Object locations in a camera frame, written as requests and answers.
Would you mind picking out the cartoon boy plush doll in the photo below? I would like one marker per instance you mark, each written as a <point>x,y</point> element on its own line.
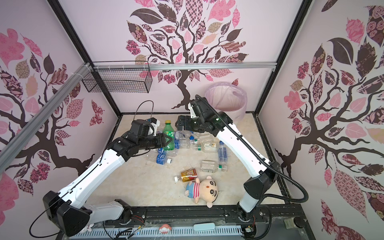
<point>206,190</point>

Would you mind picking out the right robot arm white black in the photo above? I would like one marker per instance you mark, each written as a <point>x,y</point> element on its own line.
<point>262,172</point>

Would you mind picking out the blue cap bottle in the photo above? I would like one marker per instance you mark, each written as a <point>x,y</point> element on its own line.
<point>170,153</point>
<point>182,135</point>

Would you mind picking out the blue cap bottle lower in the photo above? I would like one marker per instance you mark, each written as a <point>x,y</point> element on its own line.
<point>170,153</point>

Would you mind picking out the clear bottle blue label front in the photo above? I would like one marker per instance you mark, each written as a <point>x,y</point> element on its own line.
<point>160,159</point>

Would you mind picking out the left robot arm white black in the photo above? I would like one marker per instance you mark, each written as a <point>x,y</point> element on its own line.
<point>68,209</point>

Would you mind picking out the aluminium rail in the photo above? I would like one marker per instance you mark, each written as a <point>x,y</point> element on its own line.
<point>201,66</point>
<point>11,150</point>

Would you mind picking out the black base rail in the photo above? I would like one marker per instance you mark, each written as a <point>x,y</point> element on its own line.
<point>282,221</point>

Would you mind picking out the clear bottle green cap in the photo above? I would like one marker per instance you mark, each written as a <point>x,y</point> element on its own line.
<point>212,167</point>

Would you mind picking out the blue cap bottle upper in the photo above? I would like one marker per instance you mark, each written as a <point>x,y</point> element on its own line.
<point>182,135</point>

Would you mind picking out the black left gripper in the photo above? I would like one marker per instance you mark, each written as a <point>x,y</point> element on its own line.
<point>161,140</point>

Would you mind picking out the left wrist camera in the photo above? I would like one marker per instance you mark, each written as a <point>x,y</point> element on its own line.
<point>154,124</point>

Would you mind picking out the teal eraser block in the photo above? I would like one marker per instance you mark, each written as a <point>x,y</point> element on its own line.
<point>204,227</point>

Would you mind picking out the aluminium rail back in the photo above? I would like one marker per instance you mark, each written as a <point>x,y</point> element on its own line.
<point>201,66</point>

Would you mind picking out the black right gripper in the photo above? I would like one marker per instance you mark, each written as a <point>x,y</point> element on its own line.
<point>181,120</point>

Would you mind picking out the aluminium rail left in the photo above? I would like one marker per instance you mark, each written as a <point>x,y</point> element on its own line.
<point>11,150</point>

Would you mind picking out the upright blue label water bottle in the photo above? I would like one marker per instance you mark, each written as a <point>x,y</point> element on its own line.
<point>222,153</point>

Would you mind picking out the red white small figurine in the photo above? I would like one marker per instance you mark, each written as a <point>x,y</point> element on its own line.
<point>165,229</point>

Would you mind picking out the green bottle yellow cap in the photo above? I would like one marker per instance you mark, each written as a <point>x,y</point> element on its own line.
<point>169,131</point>

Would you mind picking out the white cable duct strip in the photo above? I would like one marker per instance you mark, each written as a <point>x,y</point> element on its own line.
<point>153,232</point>

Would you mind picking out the blue label bottle centre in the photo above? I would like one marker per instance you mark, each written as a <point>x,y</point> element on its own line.
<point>184,143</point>

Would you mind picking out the white bin pink liner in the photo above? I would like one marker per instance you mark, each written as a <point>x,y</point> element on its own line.
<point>228,98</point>

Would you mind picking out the red yellow label tea bottle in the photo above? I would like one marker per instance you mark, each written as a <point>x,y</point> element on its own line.
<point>186,176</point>

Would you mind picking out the black wire basket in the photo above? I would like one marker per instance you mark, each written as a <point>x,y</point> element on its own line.
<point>119,77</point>

